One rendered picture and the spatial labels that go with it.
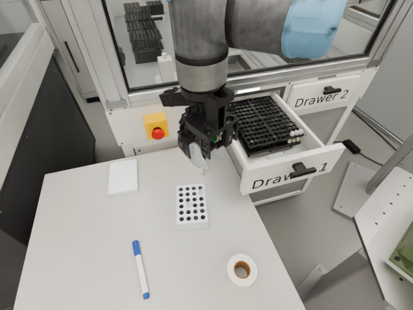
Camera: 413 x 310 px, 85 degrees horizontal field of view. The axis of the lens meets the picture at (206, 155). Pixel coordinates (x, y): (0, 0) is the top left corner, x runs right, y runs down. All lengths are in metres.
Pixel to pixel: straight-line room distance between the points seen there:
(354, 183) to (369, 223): 1.14
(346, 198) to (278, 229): 0.54
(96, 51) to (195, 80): 0.39
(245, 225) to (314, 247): 0.95
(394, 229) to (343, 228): 0.90
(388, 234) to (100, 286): 0.75
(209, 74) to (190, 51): 0.04
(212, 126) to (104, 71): 0.40
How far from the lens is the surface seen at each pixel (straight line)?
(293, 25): 0.26
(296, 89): 0.90
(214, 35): 0.29
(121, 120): 0.77
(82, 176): 0.85
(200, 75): 0.32
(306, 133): 0.77
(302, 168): 0.62
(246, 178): 0.58
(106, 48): 0.67
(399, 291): 0.75
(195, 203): 0.65
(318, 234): 1.63
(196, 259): 0.63
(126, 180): 0.76
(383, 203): 0.87
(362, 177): 2.00
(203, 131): 0.36
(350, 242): 1.69
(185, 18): 0.30
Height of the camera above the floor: 1.36
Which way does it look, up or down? 47 degrees down
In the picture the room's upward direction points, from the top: straight up
